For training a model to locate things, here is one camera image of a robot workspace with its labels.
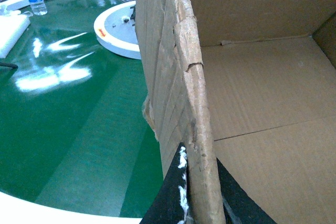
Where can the green conveyor belt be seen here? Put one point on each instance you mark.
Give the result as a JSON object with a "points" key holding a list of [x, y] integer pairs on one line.
{"points": [[73, 135]]}

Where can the white inner conveyor hub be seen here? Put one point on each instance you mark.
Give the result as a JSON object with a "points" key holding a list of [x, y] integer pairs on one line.
{"points": [[115, 30]]}

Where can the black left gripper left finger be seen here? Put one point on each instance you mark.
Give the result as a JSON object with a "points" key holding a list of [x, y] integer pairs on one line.
{"points": [[171, 203]]}

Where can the brown cardboard box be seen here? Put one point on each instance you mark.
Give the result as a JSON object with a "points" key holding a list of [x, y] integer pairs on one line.
{"points": [[250, 83]]}

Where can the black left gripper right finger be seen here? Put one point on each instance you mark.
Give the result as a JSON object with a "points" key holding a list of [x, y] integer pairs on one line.
{"points": [[238, 206]]}

